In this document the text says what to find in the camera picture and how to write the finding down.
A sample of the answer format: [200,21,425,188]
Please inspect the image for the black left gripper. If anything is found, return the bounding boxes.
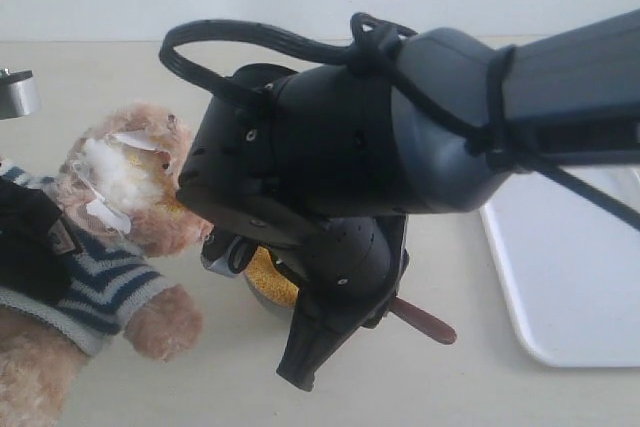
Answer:
[1,180,70,305]

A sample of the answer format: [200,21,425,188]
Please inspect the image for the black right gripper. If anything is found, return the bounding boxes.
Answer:
[178,64,415,327]

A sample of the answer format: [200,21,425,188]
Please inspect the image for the tan teddy bear striped shirt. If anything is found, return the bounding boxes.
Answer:
[1,104,212,426]

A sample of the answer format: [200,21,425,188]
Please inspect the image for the brown wooden spoon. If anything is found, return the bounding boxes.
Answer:
[389,297,458,345]

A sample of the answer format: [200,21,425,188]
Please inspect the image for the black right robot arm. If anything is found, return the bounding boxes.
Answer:
[159,11,639,391]

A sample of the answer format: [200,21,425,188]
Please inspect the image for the metal bowl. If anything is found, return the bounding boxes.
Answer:
[244,275,294,322]

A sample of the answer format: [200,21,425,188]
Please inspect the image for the yellow millet grains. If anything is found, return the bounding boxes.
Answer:
[244,247,299,309]

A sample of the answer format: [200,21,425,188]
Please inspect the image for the white rectangular plastic tray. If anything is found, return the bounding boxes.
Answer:
[480,174,639,368]

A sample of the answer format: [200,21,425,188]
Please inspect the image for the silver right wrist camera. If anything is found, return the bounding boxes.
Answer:
[200,227,259,278]

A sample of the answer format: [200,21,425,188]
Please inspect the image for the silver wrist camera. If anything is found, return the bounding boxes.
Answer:
[0,68,41,120]
[200,227,259,278]

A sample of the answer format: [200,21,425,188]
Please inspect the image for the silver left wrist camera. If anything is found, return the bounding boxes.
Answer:
[0,68,41,120]

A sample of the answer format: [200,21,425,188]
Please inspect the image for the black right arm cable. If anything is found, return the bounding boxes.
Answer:
[158,11,640,233]

